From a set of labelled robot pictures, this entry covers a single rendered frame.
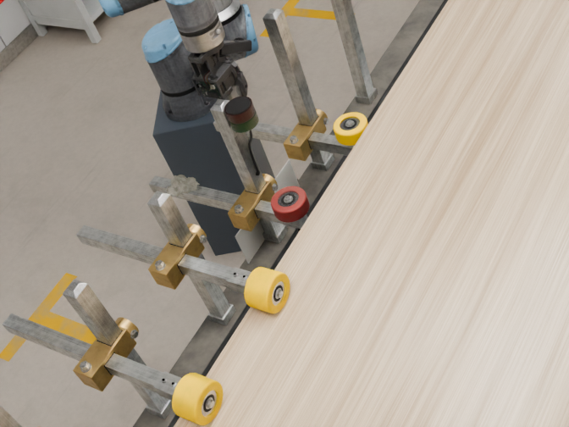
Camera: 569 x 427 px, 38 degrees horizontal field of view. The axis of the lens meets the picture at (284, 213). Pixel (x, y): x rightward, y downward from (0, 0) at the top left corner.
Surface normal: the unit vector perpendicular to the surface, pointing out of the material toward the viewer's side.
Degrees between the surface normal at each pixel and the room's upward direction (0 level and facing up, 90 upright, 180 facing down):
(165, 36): 5
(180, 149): 90
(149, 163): 0
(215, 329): 0
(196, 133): 90
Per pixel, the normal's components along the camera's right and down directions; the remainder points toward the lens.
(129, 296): -0.27, -0.66
